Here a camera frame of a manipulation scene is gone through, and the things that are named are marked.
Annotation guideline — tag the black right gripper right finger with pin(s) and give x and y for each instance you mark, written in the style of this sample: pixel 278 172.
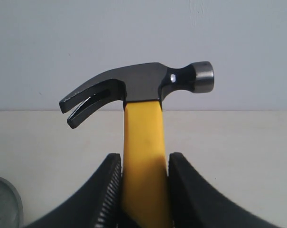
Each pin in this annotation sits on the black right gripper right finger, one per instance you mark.
pixel 195 203

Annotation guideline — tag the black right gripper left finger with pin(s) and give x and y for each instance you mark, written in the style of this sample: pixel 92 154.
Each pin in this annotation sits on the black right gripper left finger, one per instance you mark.
pixel 94 205

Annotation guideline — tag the yellow black claw hammer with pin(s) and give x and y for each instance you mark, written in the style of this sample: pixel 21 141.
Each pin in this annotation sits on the yellow black claw hammer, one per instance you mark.
pixel 142 88

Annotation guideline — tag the round stainless steel plate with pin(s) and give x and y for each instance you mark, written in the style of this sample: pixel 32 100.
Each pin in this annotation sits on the round stainless steel plate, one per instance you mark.
pixel 11 208

